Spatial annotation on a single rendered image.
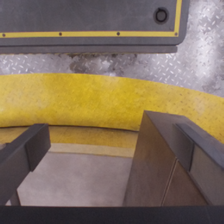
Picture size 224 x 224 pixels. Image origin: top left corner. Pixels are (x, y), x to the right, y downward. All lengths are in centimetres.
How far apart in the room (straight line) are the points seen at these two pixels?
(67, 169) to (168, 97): 59
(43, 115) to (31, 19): 52
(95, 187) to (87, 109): 38
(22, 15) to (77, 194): 62
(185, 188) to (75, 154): 42
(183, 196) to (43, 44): 48
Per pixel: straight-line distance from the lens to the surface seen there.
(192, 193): 24
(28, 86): 91
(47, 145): 17
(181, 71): 87
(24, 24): 54
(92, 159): 59
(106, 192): 68
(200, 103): 94
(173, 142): 16
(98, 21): 49
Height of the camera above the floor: 80
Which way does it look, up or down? 73 degrees down
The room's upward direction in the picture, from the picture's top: 180 degrees counter-clockwise
